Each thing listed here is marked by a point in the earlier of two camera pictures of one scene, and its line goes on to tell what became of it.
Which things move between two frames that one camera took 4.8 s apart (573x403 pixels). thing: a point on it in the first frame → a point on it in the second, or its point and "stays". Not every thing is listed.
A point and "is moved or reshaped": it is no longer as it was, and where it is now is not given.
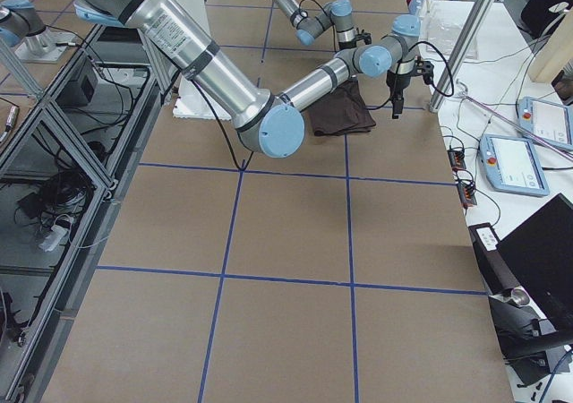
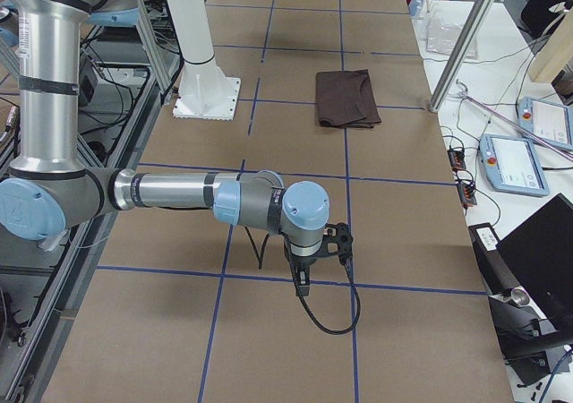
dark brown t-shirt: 342,111 is moved or reshaped
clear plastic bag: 442,33 stays
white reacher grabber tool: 462,91 stays
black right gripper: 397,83 → 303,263
